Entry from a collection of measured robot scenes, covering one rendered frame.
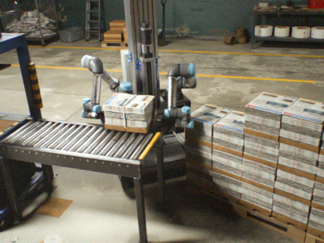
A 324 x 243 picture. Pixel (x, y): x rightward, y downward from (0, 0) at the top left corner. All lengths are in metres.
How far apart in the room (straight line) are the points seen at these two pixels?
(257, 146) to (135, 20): 1.59
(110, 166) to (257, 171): 1.19
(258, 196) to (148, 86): 1.48
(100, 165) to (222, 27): 7.36
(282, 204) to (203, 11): 7.22
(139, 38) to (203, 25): 6.30
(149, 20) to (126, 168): 1.51
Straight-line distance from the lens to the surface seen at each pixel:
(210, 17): 9.68
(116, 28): 9.78
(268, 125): 2.83
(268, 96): 3.05
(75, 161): 2.86
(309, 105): 2.95
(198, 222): 3.32
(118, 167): 2.69
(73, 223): 3.46
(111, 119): 3.09
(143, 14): 3.51
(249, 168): 3.07
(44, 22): 10.46
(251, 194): 3.20
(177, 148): 3.99
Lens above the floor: 2.17
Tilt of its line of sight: 25 degrees down
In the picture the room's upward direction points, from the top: 3 degrees counter-clockwise
